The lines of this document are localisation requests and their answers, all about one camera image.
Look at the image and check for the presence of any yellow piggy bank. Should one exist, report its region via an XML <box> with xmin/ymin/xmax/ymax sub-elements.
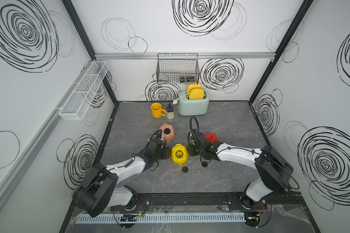
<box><xmin>171</xmin><ymin>144</ymin><xmax>189</xmax><ymax>166</ymax></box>

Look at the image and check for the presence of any pink piggy bank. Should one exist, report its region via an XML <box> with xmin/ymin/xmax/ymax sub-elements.
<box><xmin>159</xmin><ymin>123</ymin><xmax>175</xmax><ymax>142</ymax></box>

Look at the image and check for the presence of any white wire shelf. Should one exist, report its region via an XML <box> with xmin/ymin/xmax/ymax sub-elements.
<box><xmin>59</xmin><ymin>61</ymin><xmax>108</xmax><ymax>121</ymax></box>

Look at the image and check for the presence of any yellow ceramic mug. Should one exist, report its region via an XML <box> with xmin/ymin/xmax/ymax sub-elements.
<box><xmin>151</xmin><ymin>103</ymin><xmax>167</xmax><ymax>118</ymax></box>

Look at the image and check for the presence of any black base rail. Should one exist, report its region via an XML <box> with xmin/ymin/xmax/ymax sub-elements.
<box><xmin>101</xmin><ymin>191</ymin><xmax>305</xmax><ymax>211</ymax></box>

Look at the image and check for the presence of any glass sugar jar with spoon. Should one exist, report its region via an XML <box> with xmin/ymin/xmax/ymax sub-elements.
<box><xmin>166</xmin><ymin>103</ymin><xmax>175</xmax><ymax>119</ymax></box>

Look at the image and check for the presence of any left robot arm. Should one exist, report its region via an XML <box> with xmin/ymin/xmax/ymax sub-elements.
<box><xmin>72</xmin><ymin>137</ymin><xmax>166</xmax><ymax>217</ymax></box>

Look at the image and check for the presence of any mint green toaster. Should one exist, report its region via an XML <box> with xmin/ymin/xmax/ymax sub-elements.
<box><xmin>177</xmin><ymin>90</ymin><xmax>209</xmax><ymax>116</ymax></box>

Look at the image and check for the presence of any yellow toast slice rear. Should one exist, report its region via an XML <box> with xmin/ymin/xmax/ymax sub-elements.
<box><xmin>187</xmin><ymin>83</ymin><xmax>201</xmax><ymax>93</ymax></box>

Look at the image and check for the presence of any black corner frame post right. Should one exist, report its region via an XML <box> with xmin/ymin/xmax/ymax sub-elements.
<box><xmin>249</xmin><ymin>0</ymin><xmax>314</xmax><ymax>104</ymax></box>

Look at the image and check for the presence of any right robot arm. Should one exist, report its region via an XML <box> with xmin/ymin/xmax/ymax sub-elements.
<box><xmin>188</xmin><ymin>130</ymin><xmax>293</xmax><ymax>209</ymax></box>

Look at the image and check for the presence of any white slotted cable duct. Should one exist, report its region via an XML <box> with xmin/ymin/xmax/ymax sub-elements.
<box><xmin>75</xmin><ymin>213</ymin><xmax>246</xmax><ymax>224</ymax></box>

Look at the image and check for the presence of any dark item in basket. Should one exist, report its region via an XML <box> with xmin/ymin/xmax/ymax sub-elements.
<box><xmin>179</xmin><ymin>76</ymin><xmax>196</xmax><ymax>83</ymax></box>

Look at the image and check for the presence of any black corner frame post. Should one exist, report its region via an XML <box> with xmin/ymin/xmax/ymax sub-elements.
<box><xmin>249</xmin><ymin>0</ymin><xmax>314</xmax><ymax>104</ymax></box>
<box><xmin>61</xmin><ymin>0</ymin><xmax>119</xmax><ymax>107</ymax></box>

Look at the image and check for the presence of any black corner frame post left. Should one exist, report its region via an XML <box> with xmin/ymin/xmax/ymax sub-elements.
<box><xmin>61</xmin><ymin>0</ymin><xmax>119</xmax><ymax>107</ymax></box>

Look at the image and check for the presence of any black wire basket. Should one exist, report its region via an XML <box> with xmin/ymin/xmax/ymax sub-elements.
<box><xmin>156</xmin><ymin>53</ymin><xmax>200</xmax><ymax>84</ymax></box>

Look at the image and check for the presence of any red piggy bank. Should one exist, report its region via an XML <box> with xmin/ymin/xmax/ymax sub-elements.
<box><xmin>205</xmin><ymin>133</ymin><xmax>218</xmax><ymax>143</ymax></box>

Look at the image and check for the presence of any yellow toast slice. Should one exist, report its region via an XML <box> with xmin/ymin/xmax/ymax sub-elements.
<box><xmin>188</xmin><ymin>87</ymin><xmax>205</xmax><ymax>100</ymax></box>
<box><xmin>187</xmin><ymin>83</ymin><xmax>201</xmax><ymax>93</ymax></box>

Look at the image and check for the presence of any yellow toast slice front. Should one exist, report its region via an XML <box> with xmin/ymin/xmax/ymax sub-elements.
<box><xmin>188</xmin><ymin>87</ymin><xmax>205</xmax><ymax>100</ymax></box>

